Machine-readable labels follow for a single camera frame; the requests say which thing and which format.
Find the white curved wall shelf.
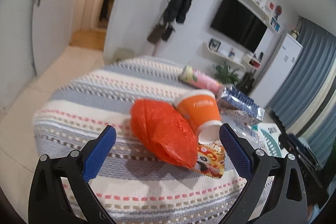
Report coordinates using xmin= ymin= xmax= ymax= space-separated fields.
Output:
xmin=203 ymin=42 xmax=253 ymax=72

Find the orange plastic bag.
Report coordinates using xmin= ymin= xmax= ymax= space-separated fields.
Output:
xmin=130 ymin=99 xmax=198 ymax=169

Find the white refrigerator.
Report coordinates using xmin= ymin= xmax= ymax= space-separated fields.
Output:
xmin=249 ymin=33 xmax=302 ymax=108

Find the red cube wall shelf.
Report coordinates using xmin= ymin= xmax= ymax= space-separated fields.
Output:
xmin=242 ymin=53 xmax=261 ymax=70

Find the white interior door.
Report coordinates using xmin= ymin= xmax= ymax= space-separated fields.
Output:
xmin=32 ymin=0 xmax=76 ymax=76

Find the brown hanging handbag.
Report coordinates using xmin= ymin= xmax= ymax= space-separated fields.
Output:
xmin=147 ymin=23 xmax=166 ymax=44

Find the framed butterfly picture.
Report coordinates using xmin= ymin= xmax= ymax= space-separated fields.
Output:
xmin=209 ymin=38 xmax=221 ymax=52

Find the blue grey curtain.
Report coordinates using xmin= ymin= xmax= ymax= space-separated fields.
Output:
xmin=268 ymin=17 xmax=335 ymax=164

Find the panda snack wrapper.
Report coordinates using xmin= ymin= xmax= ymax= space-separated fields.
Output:
xmin=193 ymin=140 xmax=225 ymax=179

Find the green potted plant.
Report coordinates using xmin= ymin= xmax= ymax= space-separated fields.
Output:
xmin=214 ymin=62 xmax=241 ymax=85

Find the orange paper cup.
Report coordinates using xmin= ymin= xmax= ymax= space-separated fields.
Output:
xmin=174 ymin=89 xmax=223 ymax=145

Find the light blue laundry basket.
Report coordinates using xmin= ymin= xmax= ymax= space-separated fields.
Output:
xmin=259 ymin=129 xmax=282 ymax=158

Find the pink tall drink bottle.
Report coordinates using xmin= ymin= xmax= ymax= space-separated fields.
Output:
xmin=179 ymin=65 xmax=221 ymax=95

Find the blue silver snack bag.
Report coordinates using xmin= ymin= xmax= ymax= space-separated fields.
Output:
xmin=217 ymin=84 xmax=265 ymax=126

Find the black wall television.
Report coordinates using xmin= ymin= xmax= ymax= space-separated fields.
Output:
xmin=211 ymin=0 xmax=267 ymax=52

